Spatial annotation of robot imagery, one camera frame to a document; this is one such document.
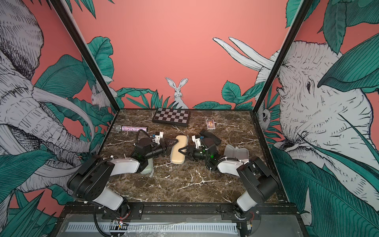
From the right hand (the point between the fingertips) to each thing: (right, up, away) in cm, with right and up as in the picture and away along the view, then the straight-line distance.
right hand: (178, 151), depth 80 cm
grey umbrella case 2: (+39, -5, +16) cm, 42 cm away
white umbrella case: (-1, -3, -1) cm, 3 cm away
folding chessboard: (-10, +21, +34) cm, 41 cm away
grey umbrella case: (-17, -11, +4) cm, 21 cm away
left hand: (0, +4, +2) cm, 5 cm away
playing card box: (+21, +15, +31) cm, 40 cm away
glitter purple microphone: (-46, +12, +24) cm, 53 cm away
